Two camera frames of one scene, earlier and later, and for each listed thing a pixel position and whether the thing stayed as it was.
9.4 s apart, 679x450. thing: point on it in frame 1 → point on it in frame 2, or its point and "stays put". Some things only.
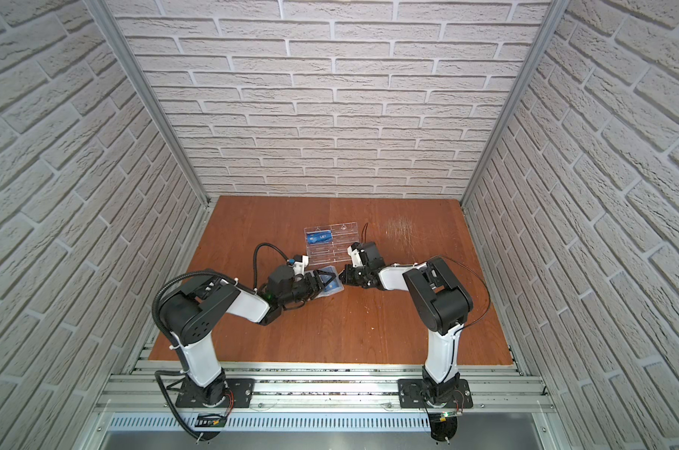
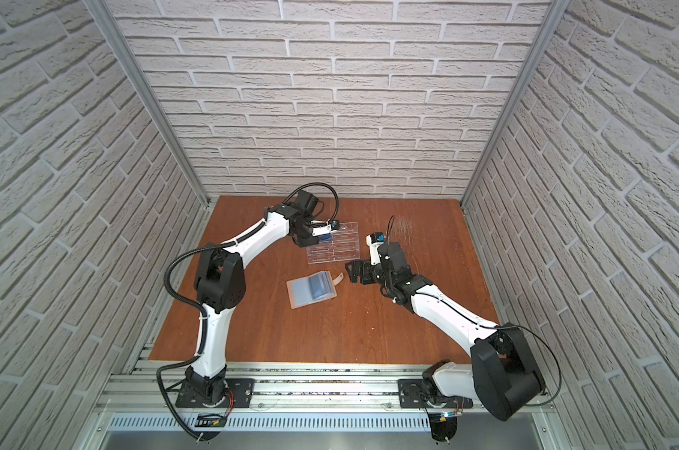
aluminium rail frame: [152, 386] stays put
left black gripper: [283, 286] → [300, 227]
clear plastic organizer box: [329, 244] stays put
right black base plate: [410, 397] stays put
